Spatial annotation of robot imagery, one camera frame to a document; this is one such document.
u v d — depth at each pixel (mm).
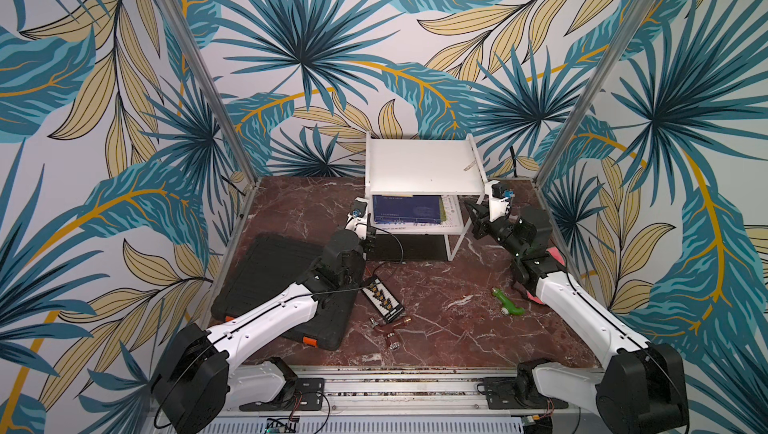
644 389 397
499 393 733
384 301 878
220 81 906
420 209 838
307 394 733
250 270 876
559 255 933
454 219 860
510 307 871
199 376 390
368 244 686
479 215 723
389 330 822
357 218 637
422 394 747
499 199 652
